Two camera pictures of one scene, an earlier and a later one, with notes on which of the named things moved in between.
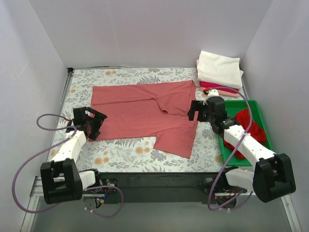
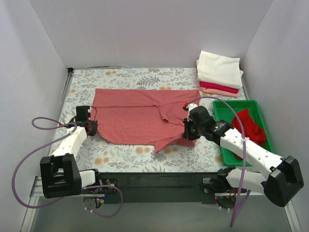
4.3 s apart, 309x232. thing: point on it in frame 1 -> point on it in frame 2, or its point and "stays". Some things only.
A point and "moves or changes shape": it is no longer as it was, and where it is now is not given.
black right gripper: (201, 112) -> (189, 132)
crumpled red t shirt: (242, 118) stays
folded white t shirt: (220, 70) stays
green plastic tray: (232, 108) stays
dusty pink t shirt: (157, 109) moves or changes shape
